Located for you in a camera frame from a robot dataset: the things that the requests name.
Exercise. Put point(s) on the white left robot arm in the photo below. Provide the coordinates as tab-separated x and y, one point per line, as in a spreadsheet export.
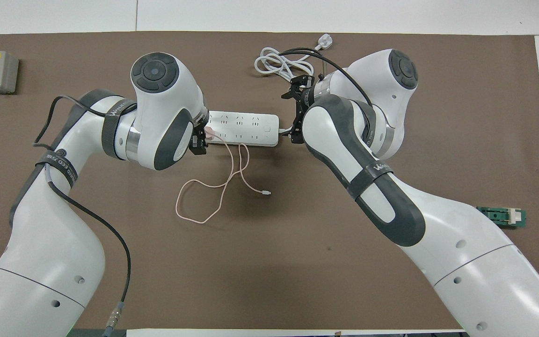
40	243

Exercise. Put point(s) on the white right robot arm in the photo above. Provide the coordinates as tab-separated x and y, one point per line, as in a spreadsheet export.
461	262

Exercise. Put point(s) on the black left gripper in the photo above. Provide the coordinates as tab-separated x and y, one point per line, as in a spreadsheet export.
198	133

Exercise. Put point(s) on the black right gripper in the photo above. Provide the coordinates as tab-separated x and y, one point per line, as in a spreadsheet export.
300	89

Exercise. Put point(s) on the pink charger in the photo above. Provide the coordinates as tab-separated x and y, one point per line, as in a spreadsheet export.
209	133

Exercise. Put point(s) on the brown table mat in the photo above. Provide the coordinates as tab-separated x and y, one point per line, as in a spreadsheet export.
269	281

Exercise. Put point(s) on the green knife switch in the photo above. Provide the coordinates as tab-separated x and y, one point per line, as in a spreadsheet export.
498	216

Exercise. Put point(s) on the white power strip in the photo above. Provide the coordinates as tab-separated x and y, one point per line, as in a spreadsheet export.
251	128

